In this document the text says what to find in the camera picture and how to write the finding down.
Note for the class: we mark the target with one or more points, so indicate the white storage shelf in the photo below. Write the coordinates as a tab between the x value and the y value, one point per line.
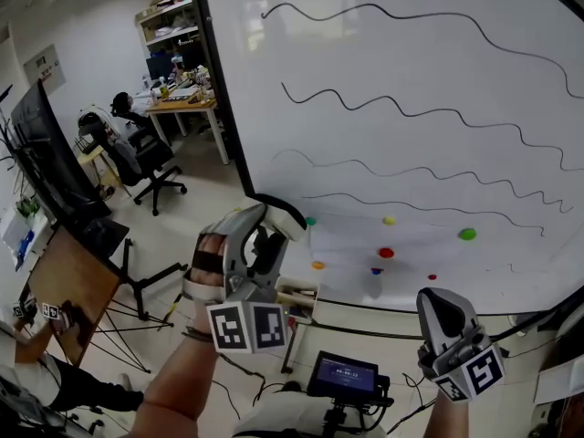
169	34

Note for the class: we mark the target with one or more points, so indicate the person's left forearm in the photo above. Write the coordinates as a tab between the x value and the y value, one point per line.
178	381

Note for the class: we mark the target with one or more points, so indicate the black office chair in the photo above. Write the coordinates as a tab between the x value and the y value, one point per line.
150	153

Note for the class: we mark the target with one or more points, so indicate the person's white shirt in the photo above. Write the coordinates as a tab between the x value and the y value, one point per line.
274	413

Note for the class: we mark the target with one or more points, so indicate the white flat box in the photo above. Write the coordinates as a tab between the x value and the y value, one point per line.
556	381

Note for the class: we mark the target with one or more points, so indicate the white storage box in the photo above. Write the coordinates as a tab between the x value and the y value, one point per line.
13	235

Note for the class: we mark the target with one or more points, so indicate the orange round magnet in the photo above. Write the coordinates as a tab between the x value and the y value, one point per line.
318	265

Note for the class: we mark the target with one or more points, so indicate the black wrist band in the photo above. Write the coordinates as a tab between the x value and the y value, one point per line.
198	334

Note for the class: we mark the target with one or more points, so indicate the black chest-mounted display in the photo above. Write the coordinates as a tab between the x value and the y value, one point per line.
342	374

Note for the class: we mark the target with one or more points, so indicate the large green round magnet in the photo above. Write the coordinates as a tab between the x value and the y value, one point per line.
467	234

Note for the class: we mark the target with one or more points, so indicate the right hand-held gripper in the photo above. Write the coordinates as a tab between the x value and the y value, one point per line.
474	372

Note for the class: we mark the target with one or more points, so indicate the blue round magnet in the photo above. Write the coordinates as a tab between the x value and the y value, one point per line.
376	271

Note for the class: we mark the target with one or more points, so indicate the white wall notice sign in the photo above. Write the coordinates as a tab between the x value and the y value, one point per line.
43	69

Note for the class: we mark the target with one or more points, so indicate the wooden side table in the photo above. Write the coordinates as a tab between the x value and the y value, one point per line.
73	272

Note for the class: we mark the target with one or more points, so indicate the pile of desk clutter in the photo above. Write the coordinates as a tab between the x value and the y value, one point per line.
182	85

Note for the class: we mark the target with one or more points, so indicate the white holder box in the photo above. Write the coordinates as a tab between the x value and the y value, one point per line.
296	282

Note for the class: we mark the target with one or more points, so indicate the large red round magnet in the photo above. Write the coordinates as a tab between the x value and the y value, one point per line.
386	253

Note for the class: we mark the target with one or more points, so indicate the person's left hand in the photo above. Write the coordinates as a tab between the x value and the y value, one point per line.
212	243

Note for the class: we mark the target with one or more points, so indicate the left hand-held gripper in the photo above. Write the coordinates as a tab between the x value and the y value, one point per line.
246	326

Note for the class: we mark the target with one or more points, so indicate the green potted plant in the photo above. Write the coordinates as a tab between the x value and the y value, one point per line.
27	207

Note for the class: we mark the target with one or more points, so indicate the person's right forearm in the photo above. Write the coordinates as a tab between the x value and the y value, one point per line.
447	418

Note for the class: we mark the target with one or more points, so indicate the yellow black hazard tape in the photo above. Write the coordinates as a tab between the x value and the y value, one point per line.
173	308

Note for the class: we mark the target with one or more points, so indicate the teal round magnet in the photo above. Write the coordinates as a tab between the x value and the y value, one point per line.
310	221

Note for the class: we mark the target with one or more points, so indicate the large white whiteboard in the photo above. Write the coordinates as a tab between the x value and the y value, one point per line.
388	62

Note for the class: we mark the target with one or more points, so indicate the light wooden desk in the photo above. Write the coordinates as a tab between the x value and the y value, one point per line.
182	106

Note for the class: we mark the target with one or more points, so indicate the person's black shoe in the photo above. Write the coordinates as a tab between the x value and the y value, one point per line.
292	386

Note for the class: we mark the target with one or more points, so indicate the large black monitor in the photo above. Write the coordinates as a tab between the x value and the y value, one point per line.
50	162

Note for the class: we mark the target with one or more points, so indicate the black monitor stand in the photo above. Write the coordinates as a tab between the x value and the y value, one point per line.
102	237

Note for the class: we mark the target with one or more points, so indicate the white whiteboard eraser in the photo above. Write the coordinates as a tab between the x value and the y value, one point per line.
285	224

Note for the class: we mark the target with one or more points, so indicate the yellow round magnet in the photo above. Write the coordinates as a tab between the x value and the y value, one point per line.
389	220

